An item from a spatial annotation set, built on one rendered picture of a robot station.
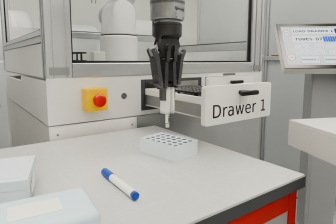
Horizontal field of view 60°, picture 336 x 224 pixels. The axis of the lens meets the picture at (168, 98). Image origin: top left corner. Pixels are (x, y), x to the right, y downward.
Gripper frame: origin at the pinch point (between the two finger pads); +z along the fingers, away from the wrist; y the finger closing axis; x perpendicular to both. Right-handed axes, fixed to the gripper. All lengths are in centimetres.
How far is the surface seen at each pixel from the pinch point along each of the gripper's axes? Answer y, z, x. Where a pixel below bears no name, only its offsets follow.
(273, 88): 205, 14, 55
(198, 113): 9.8, 4.6, -3.1
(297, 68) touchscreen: 93, -7, -2
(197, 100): 10.1, 0.8, -2.6
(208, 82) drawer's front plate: 44.8, -1.4, 17.4
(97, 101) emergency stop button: -6.5, 1.7, 22.7
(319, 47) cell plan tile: 108, -17, -7
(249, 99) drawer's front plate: 25.2, 1.2, -11.1
